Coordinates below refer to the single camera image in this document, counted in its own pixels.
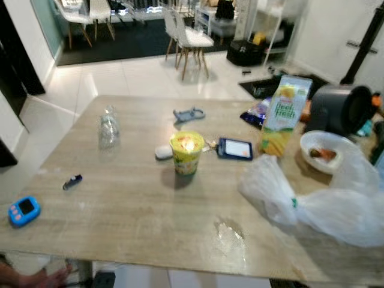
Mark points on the yellow instant noodle cup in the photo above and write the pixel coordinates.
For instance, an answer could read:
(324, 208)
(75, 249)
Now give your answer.
(186, 153)

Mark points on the small orange object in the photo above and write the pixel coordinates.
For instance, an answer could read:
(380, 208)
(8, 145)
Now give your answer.
(377, 100)

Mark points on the black round pot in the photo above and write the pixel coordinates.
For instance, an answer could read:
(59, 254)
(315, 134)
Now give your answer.
(342, 108)

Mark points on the white bowl with food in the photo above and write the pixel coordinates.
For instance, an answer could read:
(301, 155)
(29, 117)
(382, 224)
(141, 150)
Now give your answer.
(318, 144)

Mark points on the white plastic bag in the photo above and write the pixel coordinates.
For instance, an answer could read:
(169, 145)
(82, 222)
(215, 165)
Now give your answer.
(318, 204)

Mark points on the black pole stand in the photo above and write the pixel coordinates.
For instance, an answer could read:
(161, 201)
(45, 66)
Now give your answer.
(363, 48)

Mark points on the green yellow juice carton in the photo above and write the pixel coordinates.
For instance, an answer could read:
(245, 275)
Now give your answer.
(285, 114)

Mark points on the blue snack packet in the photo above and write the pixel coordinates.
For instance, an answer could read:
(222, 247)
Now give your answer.
(255, 114)

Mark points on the blue card holder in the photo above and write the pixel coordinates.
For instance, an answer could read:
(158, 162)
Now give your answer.
(234, 148)

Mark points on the black bag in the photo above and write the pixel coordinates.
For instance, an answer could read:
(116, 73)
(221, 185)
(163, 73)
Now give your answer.
(246, 53)

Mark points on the bunch of keys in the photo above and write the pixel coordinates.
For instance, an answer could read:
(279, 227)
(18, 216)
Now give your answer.
(210, 146)

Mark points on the blue grey clip tool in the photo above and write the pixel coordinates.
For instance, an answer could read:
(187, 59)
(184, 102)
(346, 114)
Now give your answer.
(188, 114)

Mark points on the white chair wooden legs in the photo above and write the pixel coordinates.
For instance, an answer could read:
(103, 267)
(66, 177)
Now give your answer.
(192, 39)
(75, 13)

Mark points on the small white earbud case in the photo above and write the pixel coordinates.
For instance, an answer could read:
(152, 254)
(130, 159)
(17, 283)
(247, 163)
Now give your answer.
(163, 152)

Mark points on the light wooden dining table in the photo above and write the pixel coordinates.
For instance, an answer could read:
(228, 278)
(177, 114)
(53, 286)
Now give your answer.
(120, 204)

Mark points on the clear crumpled plastic bottle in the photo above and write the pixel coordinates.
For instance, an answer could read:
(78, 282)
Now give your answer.
(108, 127)

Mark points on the blue digital timer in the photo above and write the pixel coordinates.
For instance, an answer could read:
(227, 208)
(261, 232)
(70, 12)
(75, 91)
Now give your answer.
(24, 210)

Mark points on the black tall cabinet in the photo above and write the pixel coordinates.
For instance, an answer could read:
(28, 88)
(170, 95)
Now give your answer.
(15, 54)

